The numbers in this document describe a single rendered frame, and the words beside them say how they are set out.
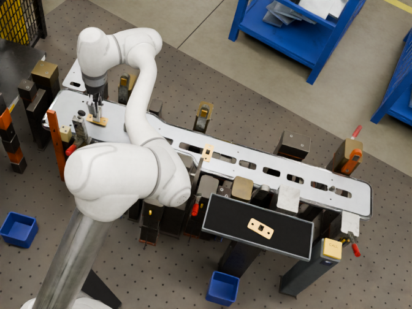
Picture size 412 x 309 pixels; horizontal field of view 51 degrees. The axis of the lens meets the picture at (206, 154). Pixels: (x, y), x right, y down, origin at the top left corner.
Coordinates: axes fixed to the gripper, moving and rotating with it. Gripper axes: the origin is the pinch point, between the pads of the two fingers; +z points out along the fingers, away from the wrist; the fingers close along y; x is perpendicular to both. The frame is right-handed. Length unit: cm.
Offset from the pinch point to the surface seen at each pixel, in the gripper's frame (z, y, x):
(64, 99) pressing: 4.7, 5.6, 16.5
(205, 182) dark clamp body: -3, -18, -49
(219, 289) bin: 34, -43, -67
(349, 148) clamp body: -1, 19, -104
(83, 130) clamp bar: -11.1, -16.5, -1.6
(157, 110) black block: 5.7, 14.3, -21.0
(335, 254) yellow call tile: -11, -36, -96
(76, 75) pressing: 4.7, 19.2, 16.8
